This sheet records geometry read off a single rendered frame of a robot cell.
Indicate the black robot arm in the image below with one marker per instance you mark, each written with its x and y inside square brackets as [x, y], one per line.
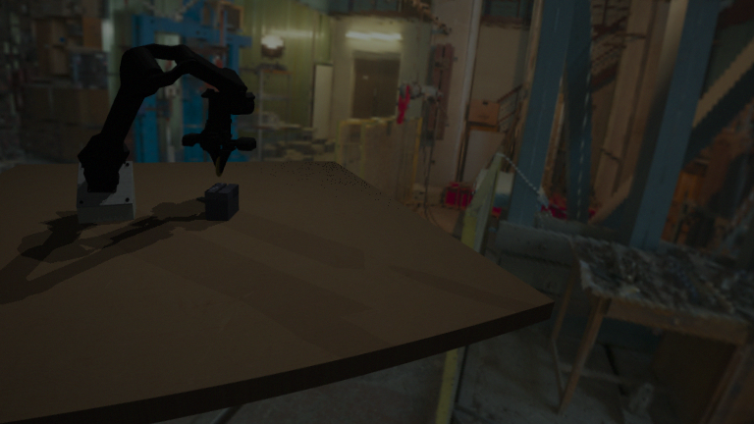
[141, 76]

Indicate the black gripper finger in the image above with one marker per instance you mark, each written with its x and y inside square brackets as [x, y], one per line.
[224, 156]
[214, 154]

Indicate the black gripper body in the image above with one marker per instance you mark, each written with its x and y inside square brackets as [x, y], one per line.
[242, 143]

